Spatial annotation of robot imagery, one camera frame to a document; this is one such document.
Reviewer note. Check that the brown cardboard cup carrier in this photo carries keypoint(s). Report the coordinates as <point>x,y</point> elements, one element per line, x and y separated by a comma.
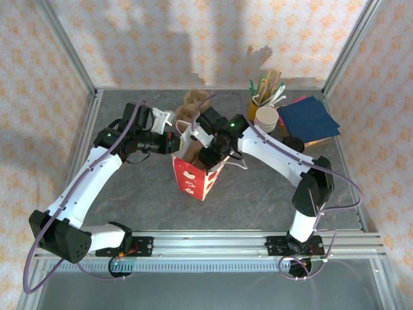
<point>193,155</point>

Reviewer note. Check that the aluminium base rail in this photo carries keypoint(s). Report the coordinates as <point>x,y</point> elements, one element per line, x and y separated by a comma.
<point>209,245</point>

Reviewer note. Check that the navy blue napkin stack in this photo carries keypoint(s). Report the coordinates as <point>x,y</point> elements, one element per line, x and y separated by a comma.
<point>309,119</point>

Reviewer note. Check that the stack of paper cups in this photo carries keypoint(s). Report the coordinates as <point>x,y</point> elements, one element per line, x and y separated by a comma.
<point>266,117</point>

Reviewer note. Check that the red paper gift bag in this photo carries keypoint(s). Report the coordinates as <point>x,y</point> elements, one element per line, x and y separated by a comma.
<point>193,184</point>

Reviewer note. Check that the stack of cardboard cup carriers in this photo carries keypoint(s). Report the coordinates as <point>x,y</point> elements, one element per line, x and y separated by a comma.
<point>190,97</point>

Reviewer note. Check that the black plastic cup lid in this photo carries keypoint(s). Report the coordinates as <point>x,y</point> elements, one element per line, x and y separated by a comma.
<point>293,143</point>

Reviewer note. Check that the yellow utensil holder cup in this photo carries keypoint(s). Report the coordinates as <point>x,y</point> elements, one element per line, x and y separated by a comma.
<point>252,108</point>

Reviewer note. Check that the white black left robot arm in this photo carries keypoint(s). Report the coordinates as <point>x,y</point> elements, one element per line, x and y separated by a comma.
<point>93,181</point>

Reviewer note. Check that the white wrapped straw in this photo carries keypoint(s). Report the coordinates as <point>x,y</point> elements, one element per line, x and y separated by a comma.
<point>279,90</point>
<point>279,98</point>

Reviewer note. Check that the wooden stirrer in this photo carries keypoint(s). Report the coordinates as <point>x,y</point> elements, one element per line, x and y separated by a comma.
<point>267,82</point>
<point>274,80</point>

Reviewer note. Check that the green plastic stick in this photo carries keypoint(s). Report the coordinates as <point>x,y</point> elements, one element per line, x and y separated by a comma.
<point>252,87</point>
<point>260,79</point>

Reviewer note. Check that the aluminium back rail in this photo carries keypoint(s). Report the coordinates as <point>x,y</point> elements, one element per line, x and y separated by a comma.
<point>155,88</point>

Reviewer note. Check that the aluminium right frame post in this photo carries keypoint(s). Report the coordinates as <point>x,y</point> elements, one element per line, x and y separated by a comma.
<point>353,42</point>

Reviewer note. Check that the brown napkin stack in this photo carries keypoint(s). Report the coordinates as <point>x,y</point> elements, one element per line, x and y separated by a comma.
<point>322,139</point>

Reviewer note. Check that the aluminium left side rail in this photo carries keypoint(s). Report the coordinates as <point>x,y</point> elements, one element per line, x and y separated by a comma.
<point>80,155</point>

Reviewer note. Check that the aluminium left frame post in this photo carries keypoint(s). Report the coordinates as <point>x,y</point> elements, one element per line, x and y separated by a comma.
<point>65,42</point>

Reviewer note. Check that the aluminium frame post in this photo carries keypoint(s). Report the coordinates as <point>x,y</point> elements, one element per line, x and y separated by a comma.
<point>353,42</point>
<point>65,42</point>

